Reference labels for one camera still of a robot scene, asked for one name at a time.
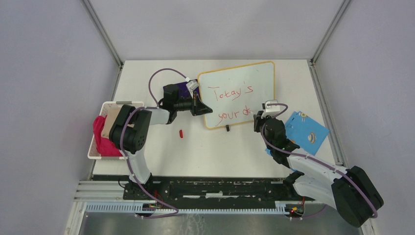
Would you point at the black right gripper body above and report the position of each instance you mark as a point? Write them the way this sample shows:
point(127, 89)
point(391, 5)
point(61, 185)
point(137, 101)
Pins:
point(260, 122)

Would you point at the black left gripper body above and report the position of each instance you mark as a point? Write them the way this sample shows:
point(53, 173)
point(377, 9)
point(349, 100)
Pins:
point(194, 94)

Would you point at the yellow framed whiteboard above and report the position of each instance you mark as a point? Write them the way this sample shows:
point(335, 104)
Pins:
point(232, 92)

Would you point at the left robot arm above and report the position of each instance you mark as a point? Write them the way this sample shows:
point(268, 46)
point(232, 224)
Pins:
point(130, 128)

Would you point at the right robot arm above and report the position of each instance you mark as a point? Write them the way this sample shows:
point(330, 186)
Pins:
point(349, 191)

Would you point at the blue patterned cloth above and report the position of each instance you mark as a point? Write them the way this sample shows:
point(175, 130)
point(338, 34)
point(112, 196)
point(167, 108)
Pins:
point(299, 132)

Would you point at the beige cloth in basket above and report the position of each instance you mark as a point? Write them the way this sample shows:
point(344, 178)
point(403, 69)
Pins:
point(111, 116)

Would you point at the pink cloth in basket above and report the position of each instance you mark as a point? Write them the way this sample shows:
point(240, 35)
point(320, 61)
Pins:
point(104, 146)

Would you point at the white plastic basket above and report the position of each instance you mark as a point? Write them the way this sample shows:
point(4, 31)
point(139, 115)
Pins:
point(92, 152)

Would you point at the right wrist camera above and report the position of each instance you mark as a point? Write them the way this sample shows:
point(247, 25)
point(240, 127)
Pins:
point(270, 108)

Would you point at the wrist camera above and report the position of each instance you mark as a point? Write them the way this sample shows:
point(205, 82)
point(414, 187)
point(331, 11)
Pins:
point(270, 108)
point(191, 85)

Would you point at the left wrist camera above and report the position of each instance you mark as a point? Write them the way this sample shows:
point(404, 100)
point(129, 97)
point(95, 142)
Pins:
point(191, 85)

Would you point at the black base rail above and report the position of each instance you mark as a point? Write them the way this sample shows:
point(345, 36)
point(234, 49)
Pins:
point(213, 193)

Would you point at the white cable comb strip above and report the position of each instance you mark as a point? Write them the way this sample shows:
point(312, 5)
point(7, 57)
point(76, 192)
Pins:
point(133, 207)

